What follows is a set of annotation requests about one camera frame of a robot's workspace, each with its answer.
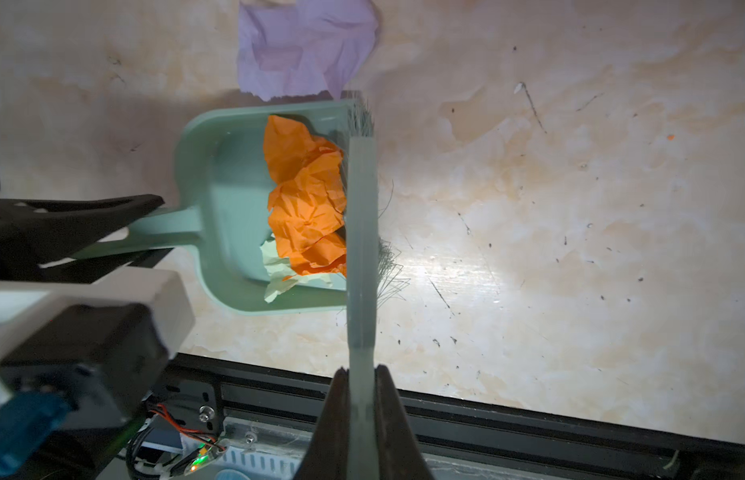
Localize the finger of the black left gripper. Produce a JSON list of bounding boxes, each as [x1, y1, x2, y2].
[[0, 194, 164, 270]]

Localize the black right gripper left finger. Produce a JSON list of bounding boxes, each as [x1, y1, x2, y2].
[[294, 368, 350, 480]]

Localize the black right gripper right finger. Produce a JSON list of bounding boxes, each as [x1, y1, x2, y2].
[[375, 364, 435, 480]]

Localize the mint green hand broom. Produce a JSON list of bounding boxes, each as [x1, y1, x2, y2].
[[344, 91, 381, 479]]

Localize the mint green dustpan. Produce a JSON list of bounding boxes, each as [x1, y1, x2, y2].
[[75, 99, 354, 315]]

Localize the green paper front cluster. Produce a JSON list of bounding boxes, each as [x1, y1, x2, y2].
[[260, 235, 334, 303]]

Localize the orange paper near can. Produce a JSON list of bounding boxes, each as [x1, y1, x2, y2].
[[262, 115, 348, 276]]

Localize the purple paper front cluster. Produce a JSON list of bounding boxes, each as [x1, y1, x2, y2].
[[236, 1, 379, 101]]

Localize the white slotted cable duct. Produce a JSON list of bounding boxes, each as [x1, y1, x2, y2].
[[216, 447, 304, 479]]

